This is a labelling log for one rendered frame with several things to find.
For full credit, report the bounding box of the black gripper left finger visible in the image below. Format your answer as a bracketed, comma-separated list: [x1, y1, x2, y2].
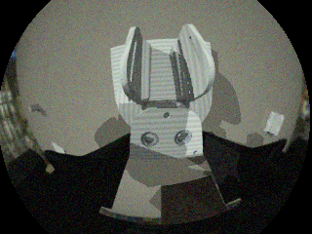
[43, 133, 130, 210]

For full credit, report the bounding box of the white flat rectangular plate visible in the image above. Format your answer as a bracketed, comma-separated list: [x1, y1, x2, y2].
[51, 141, 66, 155]

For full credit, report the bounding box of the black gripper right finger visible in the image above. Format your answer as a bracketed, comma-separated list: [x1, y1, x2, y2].
[202, 132, 288, 204]

